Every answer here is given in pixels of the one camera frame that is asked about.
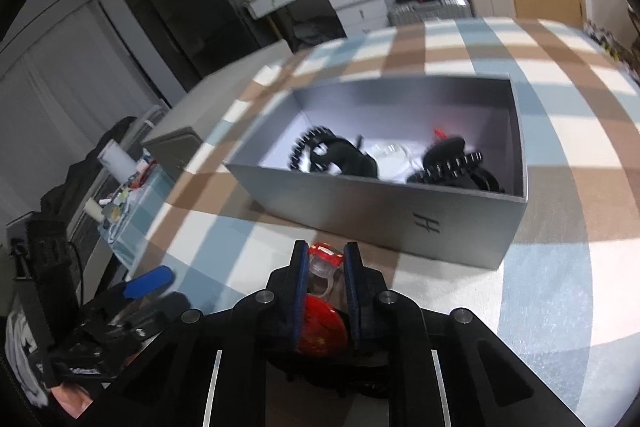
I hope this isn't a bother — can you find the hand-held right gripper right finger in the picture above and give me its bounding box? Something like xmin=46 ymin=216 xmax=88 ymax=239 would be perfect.
xmin=343 ymin=243 xmax=586 ymax=427

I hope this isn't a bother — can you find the silver cardboard box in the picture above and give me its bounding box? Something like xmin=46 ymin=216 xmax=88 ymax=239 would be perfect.
xmin=223 ymin=74 xmax=529 ymax=269

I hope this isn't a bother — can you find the black spiral hair tie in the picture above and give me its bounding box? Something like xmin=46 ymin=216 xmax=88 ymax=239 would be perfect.
xmin=406 ymin=152 xmax=506 ymax=194

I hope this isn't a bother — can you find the dark cloth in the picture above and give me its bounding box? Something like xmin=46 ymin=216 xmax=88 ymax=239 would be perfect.
xmin=39 ymin=117 xmax=142 ymax=230

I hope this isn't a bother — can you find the grey cloth pile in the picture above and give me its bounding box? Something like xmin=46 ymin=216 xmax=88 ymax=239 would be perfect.
xmin=292 ymin=14 xmax=347 ymax=46

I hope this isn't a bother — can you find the grey ottoman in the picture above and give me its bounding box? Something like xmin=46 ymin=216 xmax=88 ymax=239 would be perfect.
xmin=142 ymin=38 xmax=297 ymax=181

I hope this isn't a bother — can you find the person's left hand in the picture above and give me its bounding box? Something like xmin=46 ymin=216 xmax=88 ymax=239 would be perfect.
xmin=49 ymin=381 xmax=94 ymax=419

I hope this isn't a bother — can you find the cluttered side table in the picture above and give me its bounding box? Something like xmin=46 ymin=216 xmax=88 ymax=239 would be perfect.
xmin=82 ymin=147 xmax=174 ymax=281

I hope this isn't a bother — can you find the white round clear ornament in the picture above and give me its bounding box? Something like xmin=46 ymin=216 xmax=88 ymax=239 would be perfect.
xmin=369 ymin=143 xmax=417 ymax=184

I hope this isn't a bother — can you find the silver hard suitcase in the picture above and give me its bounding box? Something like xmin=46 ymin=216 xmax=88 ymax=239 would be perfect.
xmin=387 ymin=0 xmax=474 ymax=28

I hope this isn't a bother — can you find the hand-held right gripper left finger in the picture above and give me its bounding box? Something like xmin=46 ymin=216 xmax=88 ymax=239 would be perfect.
xmin=85 ymin=240 xmax=308 ymax=427

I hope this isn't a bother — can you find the clear plastic ring red top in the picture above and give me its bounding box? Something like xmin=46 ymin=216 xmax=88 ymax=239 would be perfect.
xmin=307 ymin=243 xmax=347 ymax=299

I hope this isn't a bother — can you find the black beaded hair tie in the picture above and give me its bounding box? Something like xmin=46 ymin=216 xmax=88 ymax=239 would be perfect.
xmin=287 ymin=124 xmax=332 ymax=171

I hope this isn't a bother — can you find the red round hair clip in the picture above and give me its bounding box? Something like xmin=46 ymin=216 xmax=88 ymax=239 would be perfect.
xmin=295 ymin=294 xmax=349 ymax=356

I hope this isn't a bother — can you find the white cylinder bottle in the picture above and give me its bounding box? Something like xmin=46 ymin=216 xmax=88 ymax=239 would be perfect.
xmin=97 ymin=142 xmax=139 ymax=182

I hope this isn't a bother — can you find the pile of floor shoes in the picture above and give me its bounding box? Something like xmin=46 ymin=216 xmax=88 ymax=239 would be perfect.
xmin=581 ymin=6 xmax=640 ymax=75

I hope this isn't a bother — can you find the dark grey fridge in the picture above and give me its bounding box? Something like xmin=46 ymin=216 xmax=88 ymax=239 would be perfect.
xmin=172 ymin=0 xmax=279 ymax=80

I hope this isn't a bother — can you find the white curtain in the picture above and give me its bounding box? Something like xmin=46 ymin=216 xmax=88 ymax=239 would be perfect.
xmin=0 ymin=0 xmax=172 ymax=229

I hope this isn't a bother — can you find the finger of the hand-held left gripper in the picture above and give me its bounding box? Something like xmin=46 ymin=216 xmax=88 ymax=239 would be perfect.
xmin=122 ymin=266 xmax=175 ymax=300
xmin=112 ymin=291 xmax=187 ymax=333

